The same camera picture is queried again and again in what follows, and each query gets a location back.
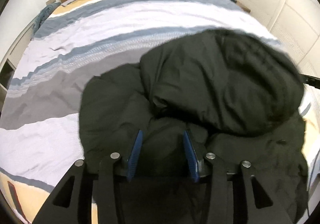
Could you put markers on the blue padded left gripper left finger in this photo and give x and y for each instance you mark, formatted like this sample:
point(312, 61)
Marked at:
point(129, 159)

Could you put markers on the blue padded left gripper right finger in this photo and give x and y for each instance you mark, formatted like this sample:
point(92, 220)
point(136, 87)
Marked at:
point(195, 153)

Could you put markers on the black puffer jacket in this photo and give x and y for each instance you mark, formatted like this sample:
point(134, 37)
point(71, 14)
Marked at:
point(238, 96)

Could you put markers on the white panelled wardrobe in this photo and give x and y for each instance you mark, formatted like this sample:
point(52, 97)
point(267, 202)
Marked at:
point(296, 24)

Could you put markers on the wooden right bedside table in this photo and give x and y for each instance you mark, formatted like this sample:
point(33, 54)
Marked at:
point(243, 7)

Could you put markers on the white open shelf unit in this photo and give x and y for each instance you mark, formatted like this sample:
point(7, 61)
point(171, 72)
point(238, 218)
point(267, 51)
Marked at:
point(12, 58)

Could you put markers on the teal crumpled cloth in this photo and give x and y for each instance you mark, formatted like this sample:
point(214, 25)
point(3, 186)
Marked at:
point(44, 15)

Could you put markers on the left wall switch plate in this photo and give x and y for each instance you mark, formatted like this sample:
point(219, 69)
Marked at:
point(50, 2)

